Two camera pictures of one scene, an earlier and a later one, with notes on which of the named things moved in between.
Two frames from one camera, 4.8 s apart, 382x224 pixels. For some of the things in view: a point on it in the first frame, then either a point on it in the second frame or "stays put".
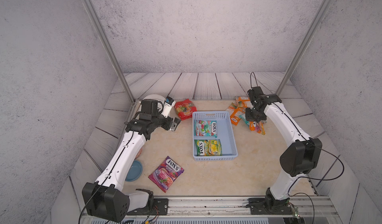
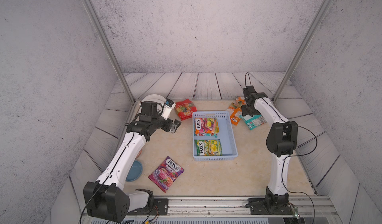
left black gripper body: x=159 y=121 stays put
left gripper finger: x=175 y=122 stays put
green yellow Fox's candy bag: x=208 y=147 stays put
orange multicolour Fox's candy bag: x=258 y=127 to x=206 y=125
